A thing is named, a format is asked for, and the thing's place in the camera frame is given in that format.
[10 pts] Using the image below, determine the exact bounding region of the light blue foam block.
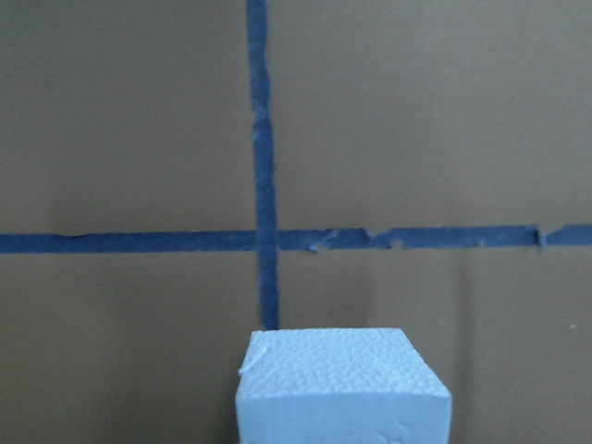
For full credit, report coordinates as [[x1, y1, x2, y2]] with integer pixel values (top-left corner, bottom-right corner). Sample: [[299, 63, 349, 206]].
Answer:
[[235, 327, 452, 443]]

